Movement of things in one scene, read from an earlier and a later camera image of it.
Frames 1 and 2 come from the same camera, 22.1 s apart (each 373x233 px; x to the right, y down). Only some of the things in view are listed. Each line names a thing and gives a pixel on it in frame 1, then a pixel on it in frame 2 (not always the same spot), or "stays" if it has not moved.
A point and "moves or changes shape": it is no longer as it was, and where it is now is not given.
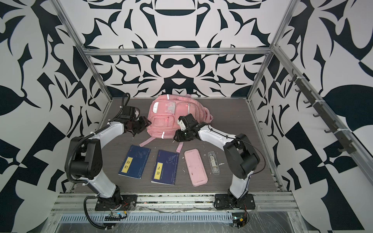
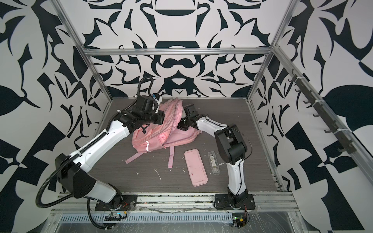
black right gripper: (178, 134) → (179, 126)
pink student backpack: (165, 110) moves or changes shape
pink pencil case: (197, 173) stays
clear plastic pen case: (213, 162) stays
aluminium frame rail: (64, 202) stays
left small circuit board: (114, 216) stays
